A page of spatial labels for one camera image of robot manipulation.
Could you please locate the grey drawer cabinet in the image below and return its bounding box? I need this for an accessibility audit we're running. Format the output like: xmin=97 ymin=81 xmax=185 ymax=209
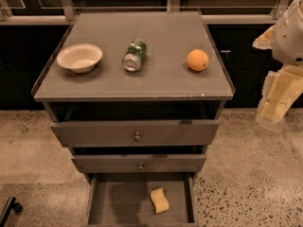
xmin=30 ymin=10 xmax=236 ymax=227

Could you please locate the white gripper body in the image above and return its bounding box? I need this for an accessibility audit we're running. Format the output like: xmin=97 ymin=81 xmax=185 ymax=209
xmin=272 ymin=0 xmax=303 ymax=65

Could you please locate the grey top drawer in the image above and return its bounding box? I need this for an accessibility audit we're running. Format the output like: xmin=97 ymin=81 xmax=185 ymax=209
xmin=51 ymin=120 xmax=219 ymax=148

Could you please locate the yellow sponge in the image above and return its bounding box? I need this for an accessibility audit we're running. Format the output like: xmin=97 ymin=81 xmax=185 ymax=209
xmin=150 ymin=187 xmax=169 ymax=215

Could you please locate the grey bottom drawer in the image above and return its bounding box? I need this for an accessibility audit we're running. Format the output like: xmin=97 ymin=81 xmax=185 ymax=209
xmin=83 ymin=173 xmax=199 ymax=227

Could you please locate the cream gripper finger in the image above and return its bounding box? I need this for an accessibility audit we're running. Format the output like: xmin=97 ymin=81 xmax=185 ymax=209
xmin=253 ymin=26 xmax=275 ymax=50
xmin=256 ymin=64 xmax=303 ymax=124

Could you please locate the grey drawer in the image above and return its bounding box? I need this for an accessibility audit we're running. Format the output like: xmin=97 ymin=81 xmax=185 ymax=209
xmin=72 ymin=154 xmax=205 ymax=173
xmin=83 ymin=173 xmax=199 ymax=227
xmin=51 ymin=120 xmax=219 ymax=148

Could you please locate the grey middle drawer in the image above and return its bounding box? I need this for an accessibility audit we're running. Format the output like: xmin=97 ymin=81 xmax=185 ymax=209
xmin=72 ymin=154 xmax=205 ymax=173

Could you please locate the top drawer knob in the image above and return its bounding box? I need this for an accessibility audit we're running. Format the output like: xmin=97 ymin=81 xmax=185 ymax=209
xmin=134 ymin=132 xmax=141 ymax=141

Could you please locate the black caster wheel base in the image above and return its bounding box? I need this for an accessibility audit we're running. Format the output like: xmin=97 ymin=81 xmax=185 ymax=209
xmin=0 ymin=197 xmax=23 ymax=227

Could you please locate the drawer knob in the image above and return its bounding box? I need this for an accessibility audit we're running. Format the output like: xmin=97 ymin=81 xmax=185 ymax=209
xmin=134 ymin=132 xmax=141 ymax=141
xmin=137 ymin=163 xmax=144 ymax=171

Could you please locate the white bowl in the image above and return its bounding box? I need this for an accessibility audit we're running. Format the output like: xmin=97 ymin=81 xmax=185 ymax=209
xmin=56 ymin=44 xmax=103 ymax=73

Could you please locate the metal railing frame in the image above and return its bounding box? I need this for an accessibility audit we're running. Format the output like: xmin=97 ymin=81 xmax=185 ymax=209
xmin=0 ymin=0 xmax=294 ymax=25

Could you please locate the green soda can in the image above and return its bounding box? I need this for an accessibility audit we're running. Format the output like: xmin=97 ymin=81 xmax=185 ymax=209
xmin=122 ymin=39 xmax=147 ymax=72

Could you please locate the middle drawer knob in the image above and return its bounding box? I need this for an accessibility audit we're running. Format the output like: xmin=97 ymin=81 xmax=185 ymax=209
xmin=137 ymin=163 xmax=144 ymax=171

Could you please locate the orange fruit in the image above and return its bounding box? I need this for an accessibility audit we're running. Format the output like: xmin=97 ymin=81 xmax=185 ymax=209
xmin=187 ymin=49 xmax=209 ymax=72

